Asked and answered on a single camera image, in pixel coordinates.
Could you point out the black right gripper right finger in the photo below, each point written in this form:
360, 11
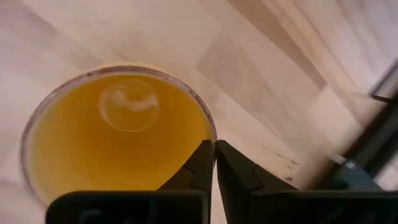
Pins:
248, 199

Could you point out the white mug with orange interior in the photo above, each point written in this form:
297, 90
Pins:
93, 155

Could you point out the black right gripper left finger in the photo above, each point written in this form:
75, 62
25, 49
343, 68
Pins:
186, 205

